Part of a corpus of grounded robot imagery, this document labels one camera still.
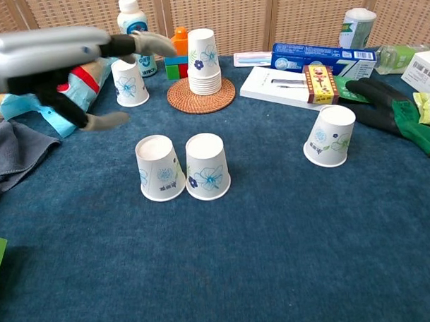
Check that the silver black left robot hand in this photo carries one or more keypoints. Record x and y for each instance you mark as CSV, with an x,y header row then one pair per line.
x,y
38,57

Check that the white paper cup dandelion print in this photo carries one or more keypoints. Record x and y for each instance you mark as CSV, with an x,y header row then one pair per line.
x,y
159,170

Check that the white paper cup blue flower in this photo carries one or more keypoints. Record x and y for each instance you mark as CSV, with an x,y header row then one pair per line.
x,y
208,168
129,86

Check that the white paper cup green flower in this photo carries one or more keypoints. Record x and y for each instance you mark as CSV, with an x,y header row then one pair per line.
x,y
329,136

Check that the stack of white paper cups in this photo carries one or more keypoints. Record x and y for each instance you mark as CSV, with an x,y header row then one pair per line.
x,y
202,62

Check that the large blue snack bag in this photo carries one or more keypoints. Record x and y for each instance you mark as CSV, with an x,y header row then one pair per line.
x,y
86,79

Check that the grey cloth towel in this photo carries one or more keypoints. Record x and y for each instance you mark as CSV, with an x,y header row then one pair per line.
x,y
13,150

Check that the white milk drink bottle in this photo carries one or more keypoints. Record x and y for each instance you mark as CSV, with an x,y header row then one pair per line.
x,y
132,19

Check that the green toy block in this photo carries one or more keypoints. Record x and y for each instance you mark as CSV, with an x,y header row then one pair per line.
x,y
172,72

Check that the blue toy brick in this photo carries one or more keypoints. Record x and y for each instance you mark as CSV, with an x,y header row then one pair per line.
x,y
174,61

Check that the orange toy house block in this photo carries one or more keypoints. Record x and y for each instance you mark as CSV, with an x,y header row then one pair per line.
x,y
180,42

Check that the red toy block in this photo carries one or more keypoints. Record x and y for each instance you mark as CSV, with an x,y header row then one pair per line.
x,y
183,71

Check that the round woven rattan coaster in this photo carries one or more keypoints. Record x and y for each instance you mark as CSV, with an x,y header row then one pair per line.
x,y
202,103

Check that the pink toothbrush package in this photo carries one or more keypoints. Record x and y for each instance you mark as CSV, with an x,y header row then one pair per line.
x,y
250,59

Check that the woven bamboo folding screen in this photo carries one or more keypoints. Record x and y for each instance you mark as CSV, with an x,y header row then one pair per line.
x,y
249,18

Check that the white flat pen box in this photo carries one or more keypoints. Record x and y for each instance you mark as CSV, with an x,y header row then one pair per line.
x,y
265,85

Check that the blue toothpaste box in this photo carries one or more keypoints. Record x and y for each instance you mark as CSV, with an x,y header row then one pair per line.
x,y
303,59

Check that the yellow red medicine box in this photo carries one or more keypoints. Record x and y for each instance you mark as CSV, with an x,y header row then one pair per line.
x,y
320,85

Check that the dark green sachet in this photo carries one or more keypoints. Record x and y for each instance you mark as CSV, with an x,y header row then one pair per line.
x,y
354,99

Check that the green white wipes canister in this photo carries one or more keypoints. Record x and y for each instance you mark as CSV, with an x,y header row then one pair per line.
x,y
357,29

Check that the black green work glove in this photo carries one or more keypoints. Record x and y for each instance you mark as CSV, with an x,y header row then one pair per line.
x,y
375,106

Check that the clear bottle green label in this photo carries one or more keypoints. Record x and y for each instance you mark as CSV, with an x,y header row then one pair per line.
x,y
395,57

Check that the white cardboard box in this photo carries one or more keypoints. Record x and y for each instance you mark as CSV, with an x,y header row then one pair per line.
x,y
423,69

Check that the yellow green snack packet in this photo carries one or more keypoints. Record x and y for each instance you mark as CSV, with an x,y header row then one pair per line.
x,y
428,105

